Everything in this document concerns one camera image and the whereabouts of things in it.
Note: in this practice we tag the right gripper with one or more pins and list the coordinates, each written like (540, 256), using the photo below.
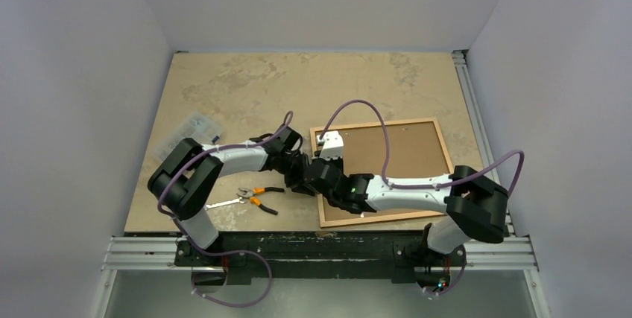
(318, 173)

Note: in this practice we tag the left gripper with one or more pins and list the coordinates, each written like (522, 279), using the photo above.
(297, 183)

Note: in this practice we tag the wooden picture frame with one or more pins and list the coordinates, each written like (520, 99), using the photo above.
(417, 149)

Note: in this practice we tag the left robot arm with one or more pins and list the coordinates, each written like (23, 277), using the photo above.
(184, 181)

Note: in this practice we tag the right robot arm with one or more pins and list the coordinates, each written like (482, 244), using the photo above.
(474, 205)

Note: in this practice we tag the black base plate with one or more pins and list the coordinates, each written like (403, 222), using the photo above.
(400, 257)

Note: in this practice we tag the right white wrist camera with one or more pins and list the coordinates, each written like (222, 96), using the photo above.
(329, 145)

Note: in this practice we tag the clear plastic organizer box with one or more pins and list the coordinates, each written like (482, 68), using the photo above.
(196, 126)

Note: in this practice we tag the small silver wrench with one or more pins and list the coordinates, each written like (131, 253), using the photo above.
(238, 200)

